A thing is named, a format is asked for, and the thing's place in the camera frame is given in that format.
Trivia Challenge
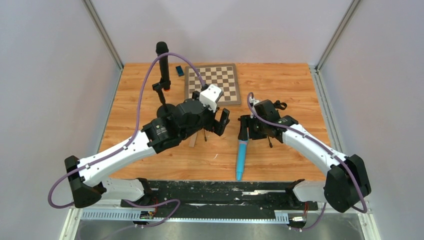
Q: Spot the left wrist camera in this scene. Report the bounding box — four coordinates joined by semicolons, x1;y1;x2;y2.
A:
199;84;224;113

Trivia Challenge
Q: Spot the black microphone orange end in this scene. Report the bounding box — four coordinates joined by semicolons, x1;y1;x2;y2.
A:
155;41;171;91

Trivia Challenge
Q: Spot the blue toy brick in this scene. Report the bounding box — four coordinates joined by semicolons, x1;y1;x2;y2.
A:
175;65;184;77

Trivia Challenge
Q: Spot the black round-base mic stand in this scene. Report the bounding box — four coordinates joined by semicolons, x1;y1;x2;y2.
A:
152;78;176;118

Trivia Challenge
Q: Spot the small wooden block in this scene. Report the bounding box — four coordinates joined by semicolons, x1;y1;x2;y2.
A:
188;133;198;148

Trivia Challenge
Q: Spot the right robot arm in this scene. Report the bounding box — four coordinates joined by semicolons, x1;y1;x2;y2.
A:
236;94;372;213

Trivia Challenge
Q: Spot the blue microphone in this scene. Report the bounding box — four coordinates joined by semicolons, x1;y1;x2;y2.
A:
235;140;248;181

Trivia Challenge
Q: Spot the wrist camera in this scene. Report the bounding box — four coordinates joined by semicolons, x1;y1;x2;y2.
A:
248;96;260;119
199;84;224;113

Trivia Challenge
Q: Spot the black clip tripod mic stand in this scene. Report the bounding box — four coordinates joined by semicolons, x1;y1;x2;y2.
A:
267;100;288;148

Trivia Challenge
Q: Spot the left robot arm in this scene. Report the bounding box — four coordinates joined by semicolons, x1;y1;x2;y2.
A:
65;98;230;208

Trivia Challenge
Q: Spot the chessboard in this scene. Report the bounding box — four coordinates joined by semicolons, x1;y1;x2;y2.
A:
184;63;241;107

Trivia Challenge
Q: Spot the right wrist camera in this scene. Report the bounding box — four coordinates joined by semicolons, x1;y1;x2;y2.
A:
248;96;260;119

